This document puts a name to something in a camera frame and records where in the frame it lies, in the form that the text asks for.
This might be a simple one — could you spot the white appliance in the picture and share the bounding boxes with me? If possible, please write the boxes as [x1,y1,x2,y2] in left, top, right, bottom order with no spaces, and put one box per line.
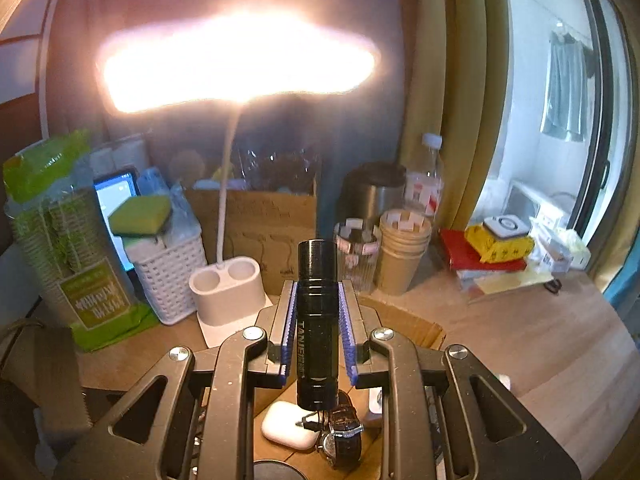
[507,180,551,221]

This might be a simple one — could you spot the tablet with lit screen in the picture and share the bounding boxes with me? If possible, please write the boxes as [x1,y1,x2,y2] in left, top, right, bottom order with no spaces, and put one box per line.
[94,167,141,274]

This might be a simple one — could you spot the white cleaning pad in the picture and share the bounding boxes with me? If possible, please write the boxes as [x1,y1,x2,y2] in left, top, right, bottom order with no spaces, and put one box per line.
[122,235,169,261]

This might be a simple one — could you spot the green labelled plastic packet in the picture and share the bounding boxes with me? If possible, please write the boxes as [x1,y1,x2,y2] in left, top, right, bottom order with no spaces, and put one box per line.
[2,130,161,354]

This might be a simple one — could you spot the white plastic basket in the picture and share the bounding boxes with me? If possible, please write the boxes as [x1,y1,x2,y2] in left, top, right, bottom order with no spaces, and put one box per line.
[131,232,209,326]

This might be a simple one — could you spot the black flashlight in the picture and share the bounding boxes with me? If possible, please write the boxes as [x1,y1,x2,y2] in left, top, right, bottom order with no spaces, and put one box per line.
[295,240,344,431]

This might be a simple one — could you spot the white paper rolls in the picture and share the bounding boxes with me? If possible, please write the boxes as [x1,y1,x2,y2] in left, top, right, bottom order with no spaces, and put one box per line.
[90,134,152,172]

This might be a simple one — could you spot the white desk lamp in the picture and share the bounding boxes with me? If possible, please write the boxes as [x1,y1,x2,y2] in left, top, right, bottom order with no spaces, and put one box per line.
[95,10,384,349]

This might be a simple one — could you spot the white square device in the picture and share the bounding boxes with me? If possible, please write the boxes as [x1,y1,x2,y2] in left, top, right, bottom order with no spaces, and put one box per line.
[482,215,531,239]

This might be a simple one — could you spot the stack of papers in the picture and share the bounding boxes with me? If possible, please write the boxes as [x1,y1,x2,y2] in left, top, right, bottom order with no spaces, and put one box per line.
[457,260,554,306]

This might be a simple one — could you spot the floral glass jar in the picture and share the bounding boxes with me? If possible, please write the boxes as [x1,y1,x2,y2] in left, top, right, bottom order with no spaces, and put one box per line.
[334,217,382,294]

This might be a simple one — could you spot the red book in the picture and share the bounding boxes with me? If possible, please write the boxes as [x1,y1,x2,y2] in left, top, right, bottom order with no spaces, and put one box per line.
[440,227,529,271]

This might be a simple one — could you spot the white charger plug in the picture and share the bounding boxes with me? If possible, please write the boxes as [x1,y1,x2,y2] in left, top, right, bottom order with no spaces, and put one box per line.
[365,390,386,429]

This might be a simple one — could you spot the clear water bottle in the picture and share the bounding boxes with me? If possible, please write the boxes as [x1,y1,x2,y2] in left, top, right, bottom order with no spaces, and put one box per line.
[405,133,446,222]

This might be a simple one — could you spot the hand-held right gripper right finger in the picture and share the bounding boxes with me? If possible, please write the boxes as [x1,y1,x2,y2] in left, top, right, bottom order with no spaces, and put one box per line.
[337,280,583,480]

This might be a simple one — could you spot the yellow green sponge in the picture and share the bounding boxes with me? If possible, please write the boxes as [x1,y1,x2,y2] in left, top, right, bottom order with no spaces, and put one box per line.
[109,195,174,237]

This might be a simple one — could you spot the hanging light garment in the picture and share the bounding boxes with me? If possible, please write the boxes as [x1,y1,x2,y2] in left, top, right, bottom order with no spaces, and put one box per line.
[540,27,596,141]

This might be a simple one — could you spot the white paper boxes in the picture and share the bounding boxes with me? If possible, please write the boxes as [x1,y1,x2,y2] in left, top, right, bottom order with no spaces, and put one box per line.
[530,222,591,271]

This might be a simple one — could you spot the printed cardboard lamp box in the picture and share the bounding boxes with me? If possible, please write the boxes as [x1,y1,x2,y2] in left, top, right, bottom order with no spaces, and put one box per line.
[185,180,319,296]

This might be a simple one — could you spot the black wrist watch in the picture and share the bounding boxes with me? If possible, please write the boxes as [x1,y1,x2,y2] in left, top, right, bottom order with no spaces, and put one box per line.
[317,392,365,469]

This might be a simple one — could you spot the white earbuds case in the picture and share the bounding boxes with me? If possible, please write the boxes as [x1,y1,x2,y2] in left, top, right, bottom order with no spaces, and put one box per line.
[261,401,321,450]

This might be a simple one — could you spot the dark sliding door frame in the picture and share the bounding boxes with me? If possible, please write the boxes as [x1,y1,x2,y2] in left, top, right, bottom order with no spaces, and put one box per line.
[570,0,640,262]

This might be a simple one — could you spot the steel thermos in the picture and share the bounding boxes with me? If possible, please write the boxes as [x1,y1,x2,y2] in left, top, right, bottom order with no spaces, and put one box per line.
[340,162,409,227]

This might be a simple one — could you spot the stack of brown paper cups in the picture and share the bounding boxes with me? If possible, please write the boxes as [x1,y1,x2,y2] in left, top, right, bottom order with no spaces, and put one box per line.
[376,208,433,296]

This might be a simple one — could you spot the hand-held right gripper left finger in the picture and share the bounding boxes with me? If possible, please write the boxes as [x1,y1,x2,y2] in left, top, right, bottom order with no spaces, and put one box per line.
[55,280,301,480]

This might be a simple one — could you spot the clear plastic bag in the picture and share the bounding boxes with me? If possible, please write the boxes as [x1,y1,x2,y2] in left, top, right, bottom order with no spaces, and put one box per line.
[137,167,202,242]

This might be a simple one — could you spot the clear plastic wrap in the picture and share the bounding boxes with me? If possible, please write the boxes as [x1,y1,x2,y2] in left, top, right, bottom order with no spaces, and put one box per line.
[234,144,321,196]

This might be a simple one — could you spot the yellow curtain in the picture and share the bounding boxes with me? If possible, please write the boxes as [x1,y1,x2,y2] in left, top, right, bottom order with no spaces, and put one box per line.
[400,0,516,234]

